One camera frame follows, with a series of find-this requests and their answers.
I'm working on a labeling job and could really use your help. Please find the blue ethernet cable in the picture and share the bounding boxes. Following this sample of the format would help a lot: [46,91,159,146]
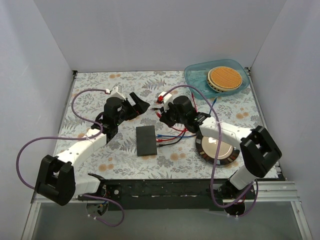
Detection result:
[154,97,218,139]

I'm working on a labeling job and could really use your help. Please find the black ethernet cable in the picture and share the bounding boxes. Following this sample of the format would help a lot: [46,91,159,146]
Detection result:
[152,107,188,148]

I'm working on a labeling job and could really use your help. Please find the black network switch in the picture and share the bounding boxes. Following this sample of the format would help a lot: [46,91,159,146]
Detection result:
[136,125,158,157]

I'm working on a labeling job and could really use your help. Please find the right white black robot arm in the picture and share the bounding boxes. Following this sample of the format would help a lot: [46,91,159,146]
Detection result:
[157,92,282,199]

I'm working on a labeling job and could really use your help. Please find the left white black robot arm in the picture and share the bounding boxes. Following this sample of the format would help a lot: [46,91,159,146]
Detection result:
[35,92,150,206]

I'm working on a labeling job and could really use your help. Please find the floral patterned table mat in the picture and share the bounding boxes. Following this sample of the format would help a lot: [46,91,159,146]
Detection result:
[59,71,263,179]

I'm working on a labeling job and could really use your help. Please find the dark rimmed beige plate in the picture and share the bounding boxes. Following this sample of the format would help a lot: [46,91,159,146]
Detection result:
[195,132,240,167]

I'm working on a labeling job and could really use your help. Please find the blue plastic container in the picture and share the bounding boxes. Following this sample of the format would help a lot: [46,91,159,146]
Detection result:
[184,59,250,99]

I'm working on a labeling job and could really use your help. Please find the orange woven round coaster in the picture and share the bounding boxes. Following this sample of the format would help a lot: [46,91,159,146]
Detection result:
[206,66,243,93]

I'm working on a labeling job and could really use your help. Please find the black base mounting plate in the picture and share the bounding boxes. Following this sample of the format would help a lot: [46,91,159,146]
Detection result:
[77,178,257,211]

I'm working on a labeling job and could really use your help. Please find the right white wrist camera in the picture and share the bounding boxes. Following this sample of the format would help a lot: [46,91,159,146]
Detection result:
[156,91,173,106]

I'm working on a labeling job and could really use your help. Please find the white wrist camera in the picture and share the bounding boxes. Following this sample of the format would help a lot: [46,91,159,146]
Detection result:
[156,91,173,106]
[104,85,126,101]

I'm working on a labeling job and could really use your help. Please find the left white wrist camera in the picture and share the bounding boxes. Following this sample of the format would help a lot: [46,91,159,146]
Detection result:
[104,85,126,101]

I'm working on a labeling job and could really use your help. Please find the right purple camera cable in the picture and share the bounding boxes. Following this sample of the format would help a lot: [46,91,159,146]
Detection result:
[162,85,259,218]

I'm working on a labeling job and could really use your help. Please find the purple camera cable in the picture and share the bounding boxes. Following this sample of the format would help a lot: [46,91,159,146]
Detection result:
[15,88,125,227]
[162,85,259,218]

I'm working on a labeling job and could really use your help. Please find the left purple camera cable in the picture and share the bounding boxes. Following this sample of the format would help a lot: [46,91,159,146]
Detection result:
[15,88,125,227]

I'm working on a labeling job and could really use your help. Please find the aluminium frame rail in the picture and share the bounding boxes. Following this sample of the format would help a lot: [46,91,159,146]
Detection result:
[31,180,302,204]

